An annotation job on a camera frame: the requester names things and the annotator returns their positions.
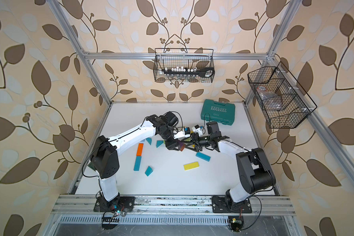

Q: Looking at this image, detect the purple triangle block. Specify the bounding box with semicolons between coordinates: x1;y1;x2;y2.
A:
178;140;185;151

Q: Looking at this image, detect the long teal block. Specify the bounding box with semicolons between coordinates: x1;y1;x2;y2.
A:
196;152;211;162
133;156;142;171

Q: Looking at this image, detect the teal triangle block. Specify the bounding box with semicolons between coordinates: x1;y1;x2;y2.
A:
145;166;153;177
146;138;152;145

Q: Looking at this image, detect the orange long block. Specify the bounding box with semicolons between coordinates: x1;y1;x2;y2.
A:
136;143;144;156

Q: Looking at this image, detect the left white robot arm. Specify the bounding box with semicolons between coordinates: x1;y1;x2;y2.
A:
88;111;186;212

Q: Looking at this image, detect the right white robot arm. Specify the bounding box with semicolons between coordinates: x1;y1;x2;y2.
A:
182;122;276;213

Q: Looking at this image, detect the long yellow block lower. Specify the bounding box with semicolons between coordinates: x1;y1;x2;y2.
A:
183;162;200;171

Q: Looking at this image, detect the green plastic tool case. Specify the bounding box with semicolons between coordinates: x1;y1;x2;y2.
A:
201;99;236;125

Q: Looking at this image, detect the plastic bag in basket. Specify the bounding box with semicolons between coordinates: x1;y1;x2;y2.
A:
257;87;283;110

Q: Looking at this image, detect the dark green hand tool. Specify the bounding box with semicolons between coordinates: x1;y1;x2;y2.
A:
87;162;96;171

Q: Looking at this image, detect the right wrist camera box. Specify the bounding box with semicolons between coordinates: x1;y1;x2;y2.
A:
192;125;206;137

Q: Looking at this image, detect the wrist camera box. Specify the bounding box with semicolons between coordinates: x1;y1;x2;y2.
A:
192;125;206;137
174;127;191;139

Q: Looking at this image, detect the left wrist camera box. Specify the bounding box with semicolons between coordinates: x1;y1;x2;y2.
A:
174;127;191;139

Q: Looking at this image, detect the socket rail with sockets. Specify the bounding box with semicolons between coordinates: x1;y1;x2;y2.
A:
160;67;215;78

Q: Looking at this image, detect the back wire basket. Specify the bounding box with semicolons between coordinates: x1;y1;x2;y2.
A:
153;47;215;84

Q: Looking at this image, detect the wire basket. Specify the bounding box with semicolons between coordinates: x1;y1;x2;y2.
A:
247;62;317;129
153;47;215;84

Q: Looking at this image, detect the right wire basket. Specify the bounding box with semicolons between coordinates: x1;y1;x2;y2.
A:
247;62;317;129

